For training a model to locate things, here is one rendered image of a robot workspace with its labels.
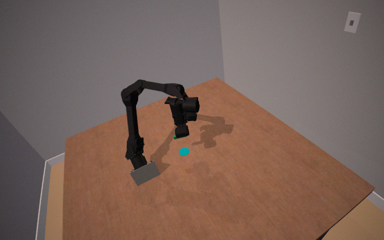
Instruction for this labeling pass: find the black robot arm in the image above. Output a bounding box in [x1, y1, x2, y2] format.
[121, 79, 200, 170]

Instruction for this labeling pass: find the teal flat circle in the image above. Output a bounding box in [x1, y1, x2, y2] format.
[179, 147, 190, 156]

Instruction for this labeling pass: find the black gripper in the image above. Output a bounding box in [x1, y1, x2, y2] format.
[172, 110, 190, 138]

